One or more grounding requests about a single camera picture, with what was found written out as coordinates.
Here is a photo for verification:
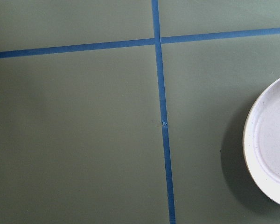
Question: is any pink plate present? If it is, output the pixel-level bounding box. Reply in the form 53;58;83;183
242;78;280;205

